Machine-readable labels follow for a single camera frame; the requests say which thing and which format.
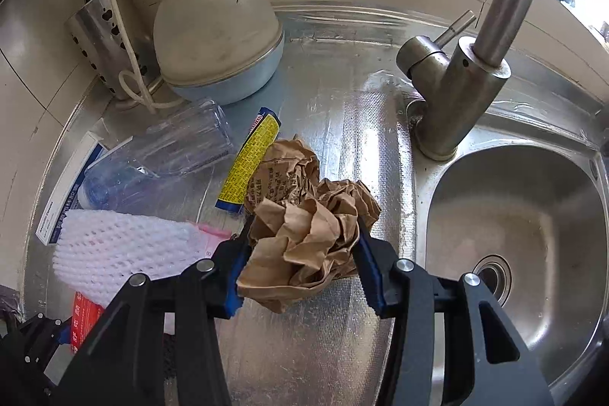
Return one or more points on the stainless steel faucet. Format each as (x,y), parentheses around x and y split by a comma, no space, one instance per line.
(456,101)

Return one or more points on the blue egg cooker with dome lid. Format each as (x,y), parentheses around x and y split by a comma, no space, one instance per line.
(214,30)

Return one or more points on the white and blue cardboard box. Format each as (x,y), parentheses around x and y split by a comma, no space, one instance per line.
(66,192)

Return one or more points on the stainless steel sink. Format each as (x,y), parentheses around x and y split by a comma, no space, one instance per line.
(523,206)

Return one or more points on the pink clear plastic wrapper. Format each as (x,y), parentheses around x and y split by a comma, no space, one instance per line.
(209,235)

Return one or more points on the white foam net sleeve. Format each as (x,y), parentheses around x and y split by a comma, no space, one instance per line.
(119,244)

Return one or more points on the plain brown paper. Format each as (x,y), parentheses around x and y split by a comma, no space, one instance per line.
(309,235)

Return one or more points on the printed brown paper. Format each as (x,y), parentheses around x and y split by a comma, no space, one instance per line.
(285,163)

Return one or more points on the perforated steel utensil holder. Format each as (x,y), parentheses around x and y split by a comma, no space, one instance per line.
(95,35)

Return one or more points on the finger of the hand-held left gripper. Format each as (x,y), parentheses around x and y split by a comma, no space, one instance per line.
(45,334)

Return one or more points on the clear plastic cup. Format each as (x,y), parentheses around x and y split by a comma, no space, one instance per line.
(181,144)

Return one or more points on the yellow and blue tube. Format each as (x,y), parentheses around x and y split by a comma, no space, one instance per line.
(252,149)

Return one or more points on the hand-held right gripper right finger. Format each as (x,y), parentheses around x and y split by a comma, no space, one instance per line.
(368,275)

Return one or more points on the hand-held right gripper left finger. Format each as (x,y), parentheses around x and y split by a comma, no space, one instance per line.
(240,275)

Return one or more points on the red packet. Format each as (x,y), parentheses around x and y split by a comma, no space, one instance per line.
(85,320)

